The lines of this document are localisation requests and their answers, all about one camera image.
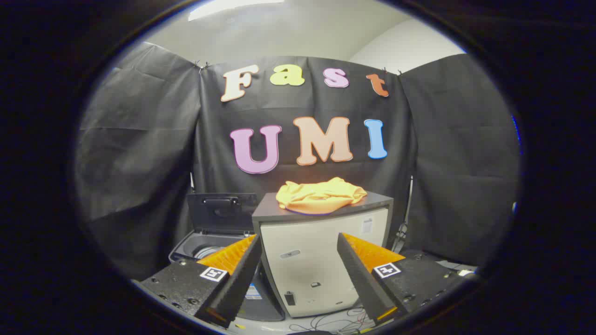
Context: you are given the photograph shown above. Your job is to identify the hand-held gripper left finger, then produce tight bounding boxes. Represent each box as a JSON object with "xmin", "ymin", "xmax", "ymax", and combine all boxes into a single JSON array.
[{"xmin": 132, "ymin": 234, "xmax": 263, "ymax": 328}]

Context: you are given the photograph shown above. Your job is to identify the yellow clothing piece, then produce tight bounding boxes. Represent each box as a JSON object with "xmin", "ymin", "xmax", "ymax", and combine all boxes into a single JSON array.
[{"xmin": 276, "ymin": 177, "xmax": 368, "ymax": 215}]

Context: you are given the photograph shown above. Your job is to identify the grey washing machine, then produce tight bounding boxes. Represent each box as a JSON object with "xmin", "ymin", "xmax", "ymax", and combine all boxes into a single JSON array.
[{"xmin": 169, "ymin": 230, "xmax": 284, "ymax": 322}]

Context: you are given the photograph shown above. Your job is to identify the black backdrop cloth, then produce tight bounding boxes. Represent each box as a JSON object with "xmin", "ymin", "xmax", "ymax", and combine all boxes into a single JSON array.
[{"xmin": 74, "ymin": 42, "xmax": 521, "ymax": 280}]

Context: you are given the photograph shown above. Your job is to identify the tangled floor cables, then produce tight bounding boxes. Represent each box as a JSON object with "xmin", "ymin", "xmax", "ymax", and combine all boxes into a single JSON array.
[{"xmin": 289, "ymin": 305, "xmax": 373, "ymax": 334}]

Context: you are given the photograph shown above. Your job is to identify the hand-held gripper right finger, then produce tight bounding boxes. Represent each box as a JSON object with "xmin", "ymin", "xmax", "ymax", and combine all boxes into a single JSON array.
[{"xmin": 337, "ymin": 233, "xmax": 480, "ymax": 326}]

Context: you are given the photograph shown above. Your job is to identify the white cabinet with grey top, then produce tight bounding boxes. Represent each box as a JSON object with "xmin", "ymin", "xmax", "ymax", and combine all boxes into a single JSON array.
[{"xmin": 251, "ymin": 192, "xmax": 394, "ymax": 318}]

